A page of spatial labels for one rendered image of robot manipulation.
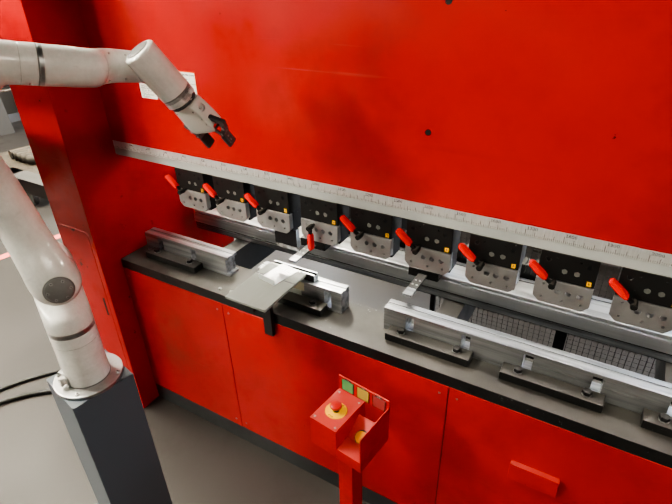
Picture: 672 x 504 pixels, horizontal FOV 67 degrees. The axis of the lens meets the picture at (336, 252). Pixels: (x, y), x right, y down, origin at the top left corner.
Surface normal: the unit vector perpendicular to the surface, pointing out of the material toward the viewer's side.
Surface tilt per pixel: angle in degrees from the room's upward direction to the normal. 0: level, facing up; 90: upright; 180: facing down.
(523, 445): 90
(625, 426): 0
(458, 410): 90
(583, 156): 90
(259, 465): 0
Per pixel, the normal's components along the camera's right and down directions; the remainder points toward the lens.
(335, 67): -0.51, 0.44
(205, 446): -0.03, -0.86
